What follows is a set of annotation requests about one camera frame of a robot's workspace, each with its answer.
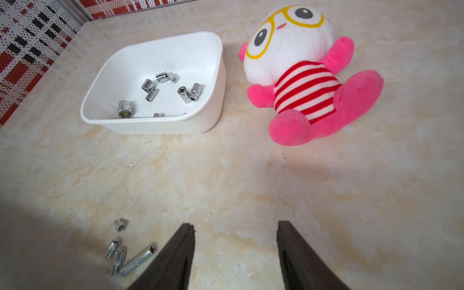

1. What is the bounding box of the small chrome socket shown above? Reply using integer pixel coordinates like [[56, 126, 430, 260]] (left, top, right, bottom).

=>
[[167, 72, 178, 83]]

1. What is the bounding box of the small hex socket on table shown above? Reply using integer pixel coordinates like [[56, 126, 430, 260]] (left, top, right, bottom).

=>
[[114, 218, 128, 233]]

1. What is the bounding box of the pink white plush doll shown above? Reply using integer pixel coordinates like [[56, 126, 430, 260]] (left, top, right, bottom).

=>
[[239, 5, 384, 146]]

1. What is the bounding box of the slim chrome socket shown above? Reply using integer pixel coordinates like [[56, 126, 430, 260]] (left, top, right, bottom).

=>
[[145, 88, 158, 102]]

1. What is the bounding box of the short wide chrome socket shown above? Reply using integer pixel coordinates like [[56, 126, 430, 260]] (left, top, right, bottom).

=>
[[141, 79, 156, 93]]

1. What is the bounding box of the long chrome deep socket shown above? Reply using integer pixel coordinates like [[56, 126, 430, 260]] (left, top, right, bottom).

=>
[[120, 244, 157, 277]]

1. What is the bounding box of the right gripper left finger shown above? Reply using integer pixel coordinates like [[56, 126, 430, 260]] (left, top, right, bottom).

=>
[[129, 223, 195, 290]]

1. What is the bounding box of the slim socket on table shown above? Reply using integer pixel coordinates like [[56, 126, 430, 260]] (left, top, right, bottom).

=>
[[105, 238, 122, 258]]

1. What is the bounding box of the white plastic storage box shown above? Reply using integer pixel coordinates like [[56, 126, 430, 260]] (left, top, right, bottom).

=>
[[80, 31, 227, 134]]

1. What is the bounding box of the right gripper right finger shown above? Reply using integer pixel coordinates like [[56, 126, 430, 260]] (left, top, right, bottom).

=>
[[277, 221, 348, 290]]

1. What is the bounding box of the large chrome socket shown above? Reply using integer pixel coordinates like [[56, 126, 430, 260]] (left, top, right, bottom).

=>
[[117, 100, 133, 119]]

